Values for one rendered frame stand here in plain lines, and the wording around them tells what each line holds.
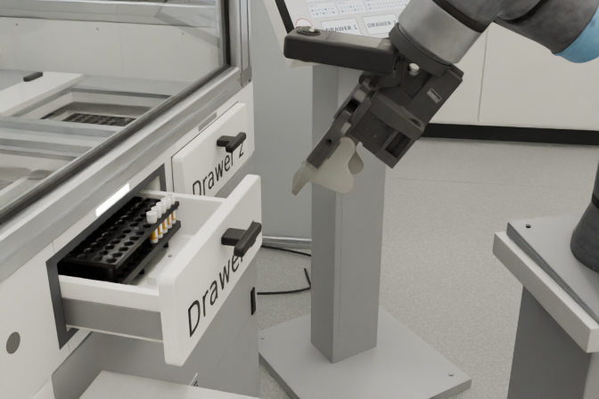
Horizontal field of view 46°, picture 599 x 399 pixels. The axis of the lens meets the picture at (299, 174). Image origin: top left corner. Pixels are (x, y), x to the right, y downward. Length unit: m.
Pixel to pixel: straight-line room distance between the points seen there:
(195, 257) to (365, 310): 1.29
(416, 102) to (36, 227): 0.41
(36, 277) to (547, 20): 0.57
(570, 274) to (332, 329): 1.01
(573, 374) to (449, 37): 0.63
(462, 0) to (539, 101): 3.19
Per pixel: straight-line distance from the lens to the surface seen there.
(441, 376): 2.06
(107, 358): 0.95
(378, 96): 0.70
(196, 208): 0.99
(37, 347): 0.81
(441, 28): 0.67
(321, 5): 1.57
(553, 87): 3.84
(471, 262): 2.69
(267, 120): 2.53
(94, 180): 0.85
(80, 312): 0.83
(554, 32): 0.73
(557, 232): 1.19
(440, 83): 0.71
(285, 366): 2.05
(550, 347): 1.19
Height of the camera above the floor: 1.30
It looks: 23 degrees down
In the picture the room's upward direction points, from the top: straight up
